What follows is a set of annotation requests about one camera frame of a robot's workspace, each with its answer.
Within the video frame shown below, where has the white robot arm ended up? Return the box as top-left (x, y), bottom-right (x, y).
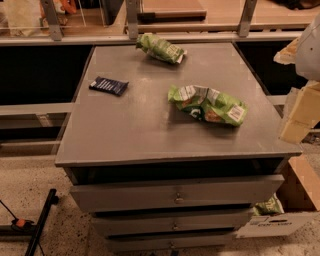
top-left (295, 14), bottom-right (320, 81)

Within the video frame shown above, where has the green rice chip bag near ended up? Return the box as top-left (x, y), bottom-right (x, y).
top-left (168, 85), bottom-right (248, 127)

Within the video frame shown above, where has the green chip bag far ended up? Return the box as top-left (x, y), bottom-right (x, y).
top-left (136, 34), bottom-right (187, 64)

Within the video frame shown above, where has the green bag on floor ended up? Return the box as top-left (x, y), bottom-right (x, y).
top-left (253, 194), bottom-right (284, 216)

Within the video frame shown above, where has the grey drawer cabinet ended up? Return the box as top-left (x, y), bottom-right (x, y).
top-left (56, 43), bottom-right (300, 242)

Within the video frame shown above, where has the dark blue snack wrapper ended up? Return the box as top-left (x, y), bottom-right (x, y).
top-left (89, 76), bottom-right (128, 96)

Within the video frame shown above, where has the middle grey drawer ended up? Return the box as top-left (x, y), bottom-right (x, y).
top-left (91, 209), bottom-right (253, 237)

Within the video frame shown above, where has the grey drawer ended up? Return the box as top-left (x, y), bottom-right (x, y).
top-left (107, 232), bottom-right (236, 252)
top-left (70, 174), bottom-right (284, 212)
top-left (91, 209), bottom-right (253, 237)

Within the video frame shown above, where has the top grey drawer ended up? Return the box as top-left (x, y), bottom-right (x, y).
top-left (70, 174), bottom-right (284, 212)

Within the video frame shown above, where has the wooden board on shelf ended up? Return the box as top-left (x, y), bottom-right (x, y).
top-left (137, 0), bottom-right (207, 23)

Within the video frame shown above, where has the bottom grey drawer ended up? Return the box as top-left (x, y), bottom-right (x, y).
top-left (107, 232), bottom-right (236, 252)

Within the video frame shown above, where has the crumpled tan paper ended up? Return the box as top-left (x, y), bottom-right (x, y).
top-left (273, 38), bottom-right (299, 65)

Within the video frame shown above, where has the brown cardboard box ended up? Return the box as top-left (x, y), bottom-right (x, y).
top-left (277, 155), bottom-right (320, 212)

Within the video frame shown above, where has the white cardboard box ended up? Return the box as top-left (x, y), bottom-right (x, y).
top-left (237, 212), bottom-right (318, 238)

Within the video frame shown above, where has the black metal stand leg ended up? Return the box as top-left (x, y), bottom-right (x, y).
top-left (0, 189), bottom-right (59, 256)

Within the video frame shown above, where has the grey metal shelf frame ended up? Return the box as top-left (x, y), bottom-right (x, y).
top-left (0, 0), bottom-right (320, 47)

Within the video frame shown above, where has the black cable with orange clip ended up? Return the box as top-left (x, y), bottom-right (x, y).
top-left (0, 199), bottom-right (46, 256)

